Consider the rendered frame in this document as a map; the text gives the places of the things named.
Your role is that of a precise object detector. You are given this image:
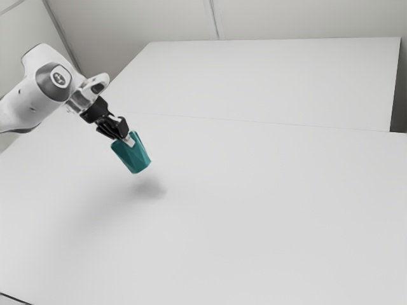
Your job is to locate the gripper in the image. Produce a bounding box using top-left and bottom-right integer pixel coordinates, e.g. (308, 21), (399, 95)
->
(79, 96), (137, 148)

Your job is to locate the teal faceted mug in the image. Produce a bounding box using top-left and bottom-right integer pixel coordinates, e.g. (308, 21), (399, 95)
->
(109, 130), (153, 175)

